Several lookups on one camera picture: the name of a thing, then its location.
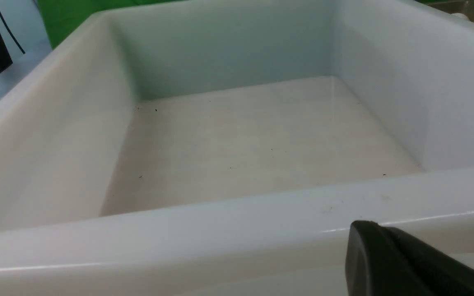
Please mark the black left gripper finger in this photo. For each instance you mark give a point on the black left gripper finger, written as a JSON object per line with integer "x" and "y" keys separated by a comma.
{"x": 387, "y": 261}

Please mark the large white plastic bin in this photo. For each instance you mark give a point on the large white plastic bin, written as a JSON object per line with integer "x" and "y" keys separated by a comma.
{"x": 224, "y": 147}

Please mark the green backdrop cloth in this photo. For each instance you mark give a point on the green backdrop cloth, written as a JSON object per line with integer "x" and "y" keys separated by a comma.
{"x": 62, "y": 17}

